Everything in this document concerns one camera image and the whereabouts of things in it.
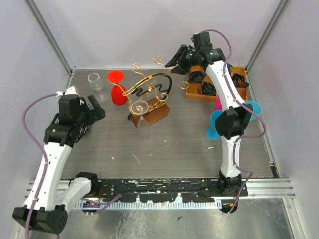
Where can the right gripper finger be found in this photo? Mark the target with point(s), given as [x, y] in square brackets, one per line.
[181, 51]
[178, 70]

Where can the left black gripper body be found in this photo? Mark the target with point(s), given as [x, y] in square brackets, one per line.
[76, 121]

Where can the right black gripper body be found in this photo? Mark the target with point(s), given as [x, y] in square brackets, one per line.
[190, 60]

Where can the black white striped cloth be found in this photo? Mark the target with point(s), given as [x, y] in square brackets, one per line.
[84, 118]

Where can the clear wine glass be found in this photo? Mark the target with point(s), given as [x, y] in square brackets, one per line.
[97, 85]
[140, 108]

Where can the pink wine glass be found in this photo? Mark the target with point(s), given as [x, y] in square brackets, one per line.
[218, 105]

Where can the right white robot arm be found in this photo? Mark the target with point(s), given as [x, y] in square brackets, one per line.
[230, 122]

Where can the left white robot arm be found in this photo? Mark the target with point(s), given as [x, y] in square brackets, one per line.
[44, 210]

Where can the red wine glass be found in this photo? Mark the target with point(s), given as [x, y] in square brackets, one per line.
[115, 78]

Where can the black sock in tray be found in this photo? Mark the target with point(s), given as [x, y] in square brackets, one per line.
[208, 89]
[196, 76]

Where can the wooden compartment tray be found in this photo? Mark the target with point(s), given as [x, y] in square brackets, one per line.
[194, 91]

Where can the patterned dark sock in tray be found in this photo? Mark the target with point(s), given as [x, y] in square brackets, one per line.
[229, 67]

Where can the dark sock right tray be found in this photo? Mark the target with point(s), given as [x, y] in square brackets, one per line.
[239, 81]

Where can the gold wire wine glass rack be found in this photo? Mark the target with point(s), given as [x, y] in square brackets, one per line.
[154, 89]

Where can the black mounting base plate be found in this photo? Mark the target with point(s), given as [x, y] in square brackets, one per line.
[159, 190]

